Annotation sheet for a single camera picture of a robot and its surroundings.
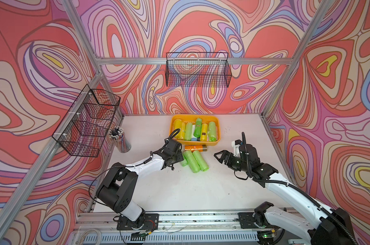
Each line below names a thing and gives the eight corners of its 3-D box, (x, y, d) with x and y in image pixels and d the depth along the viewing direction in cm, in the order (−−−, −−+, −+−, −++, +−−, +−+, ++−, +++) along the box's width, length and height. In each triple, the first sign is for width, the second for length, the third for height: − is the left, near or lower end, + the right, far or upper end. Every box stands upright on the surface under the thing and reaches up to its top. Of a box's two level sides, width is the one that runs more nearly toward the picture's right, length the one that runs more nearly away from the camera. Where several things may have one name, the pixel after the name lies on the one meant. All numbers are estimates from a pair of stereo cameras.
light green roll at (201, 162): (203, 172, 91) (203, 170, 89) (192, 153, 100) (192, 151, 97) (208, 170, 92) (209, 167, 90) (198, 151, 101) (198, 149, 98)
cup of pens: (117, 153, 100) (105, 137, 86) (120, 142, 106) (110, 125, 92) (129, 153, 100) (120, 137, 86) (132, 142, 106) (124, 125, 92)
